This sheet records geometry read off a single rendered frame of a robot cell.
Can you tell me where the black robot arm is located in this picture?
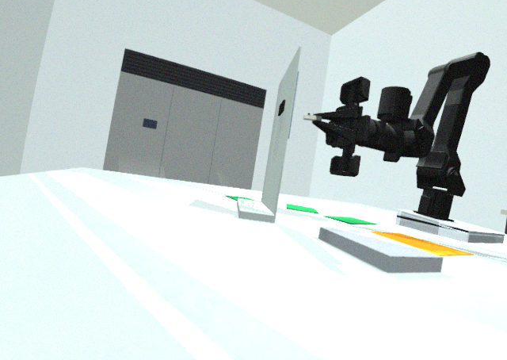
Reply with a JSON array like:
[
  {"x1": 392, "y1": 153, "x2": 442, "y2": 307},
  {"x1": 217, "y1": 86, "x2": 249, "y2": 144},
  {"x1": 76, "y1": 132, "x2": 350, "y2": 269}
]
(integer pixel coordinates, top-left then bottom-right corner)
[{"x1": 376, "y1": 52, "x2": 490, "y2": 222}]

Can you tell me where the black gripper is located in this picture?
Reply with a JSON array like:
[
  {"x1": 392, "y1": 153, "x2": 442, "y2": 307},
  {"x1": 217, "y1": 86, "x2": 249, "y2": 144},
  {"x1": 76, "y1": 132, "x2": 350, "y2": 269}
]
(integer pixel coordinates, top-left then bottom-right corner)
[{"x1": 311, "y1": 76, "x2": 389, "y2": 177}]

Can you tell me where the orange square mat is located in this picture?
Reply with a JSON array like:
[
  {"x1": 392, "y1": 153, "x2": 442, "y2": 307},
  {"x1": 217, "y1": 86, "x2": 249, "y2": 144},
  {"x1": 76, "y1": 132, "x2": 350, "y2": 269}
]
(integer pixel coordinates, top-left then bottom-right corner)
[{"x1": 372, "y1": 232, "x2": 473, "y2": 256}]

